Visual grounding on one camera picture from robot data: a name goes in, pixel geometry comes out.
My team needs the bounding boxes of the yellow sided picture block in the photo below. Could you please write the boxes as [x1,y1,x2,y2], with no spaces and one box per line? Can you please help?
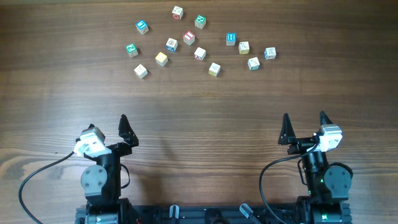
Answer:
[208,63,221,77]

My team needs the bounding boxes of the blue sided picture block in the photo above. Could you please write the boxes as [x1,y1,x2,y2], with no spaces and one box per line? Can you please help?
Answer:
[166,38,178,52]

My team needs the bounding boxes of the yellow edged picture block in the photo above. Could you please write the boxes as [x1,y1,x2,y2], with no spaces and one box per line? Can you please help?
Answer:
[238,42,250,54]

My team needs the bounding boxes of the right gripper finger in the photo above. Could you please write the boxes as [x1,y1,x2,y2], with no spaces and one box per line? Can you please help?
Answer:
[278,113,296,145]
[320,111,333,126]

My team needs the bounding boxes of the blue edged picture block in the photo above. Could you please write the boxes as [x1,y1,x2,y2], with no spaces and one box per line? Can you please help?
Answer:
[264,47,277,60]

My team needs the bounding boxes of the left black cable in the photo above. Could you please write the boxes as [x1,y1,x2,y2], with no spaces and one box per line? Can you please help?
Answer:
[18,151,76,224]

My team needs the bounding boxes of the green Z letter block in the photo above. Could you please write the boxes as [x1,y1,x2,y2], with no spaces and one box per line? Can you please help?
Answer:
[125,43,138,57]

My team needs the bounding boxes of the black cable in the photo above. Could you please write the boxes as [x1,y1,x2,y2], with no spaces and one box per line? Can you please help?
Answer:
[18,151,76,224]
[259,143,320,224]

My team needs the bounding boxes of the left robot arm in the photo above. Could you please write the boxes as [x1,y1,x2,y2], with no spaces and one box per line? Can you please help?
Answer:
[73,114,142,224]

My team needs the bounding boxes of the blue I letter block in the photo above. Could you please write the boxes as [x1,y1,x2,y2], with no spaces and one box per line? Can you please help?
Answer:
[136,20,149,35]

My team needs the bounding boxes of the red X letter block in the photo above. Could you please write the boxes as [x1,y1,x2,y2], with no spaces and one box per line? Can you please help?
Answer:
[172,6,183,20]

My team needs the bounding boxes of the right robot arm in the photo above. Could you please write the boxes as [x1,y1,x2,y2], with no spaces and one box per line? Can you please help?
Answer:
[278,111,353,224]

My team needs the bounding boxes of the blue H letter block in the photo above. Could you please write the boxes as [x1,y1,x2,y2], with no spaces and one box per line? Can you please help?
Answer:
[226,32,236,46]

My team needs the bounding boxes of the green N block top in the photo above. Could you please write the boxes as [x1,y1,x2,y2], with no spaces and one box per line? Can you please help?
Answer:
[195,15,206,29]

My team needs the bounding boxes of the green edged picture block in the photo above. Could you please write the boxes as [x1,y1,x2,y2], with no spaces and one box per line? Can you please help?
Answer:
[248,57,260,71]

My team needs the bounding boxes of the plain cream wooden block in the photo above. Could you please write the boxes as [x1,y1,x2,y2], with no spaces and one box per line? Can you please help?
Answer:
[134,64,148,79]

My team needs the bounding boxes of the yellow top wooden block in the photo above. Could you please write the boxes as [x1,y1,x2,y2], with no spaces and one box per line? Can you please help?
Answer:
[155,52,168,67]

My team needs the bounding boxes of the red I letter block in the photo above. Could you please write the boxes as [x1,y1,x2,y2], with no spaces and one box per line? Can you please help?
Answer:
[183,31,195,45]

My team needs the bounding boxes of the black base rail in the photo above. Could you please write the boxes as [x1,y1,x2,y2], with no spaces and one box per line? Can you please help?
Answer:
[74,203,353,224]

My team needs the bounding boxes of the right black cable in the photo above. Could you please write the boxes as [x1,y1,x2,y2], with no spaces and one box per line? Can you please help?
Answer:
[259,143,320,224]

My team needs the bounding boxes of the red A sided block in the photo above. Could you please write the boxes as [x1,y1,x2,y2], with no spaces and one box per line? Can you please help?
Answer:
[194,47,206,61]

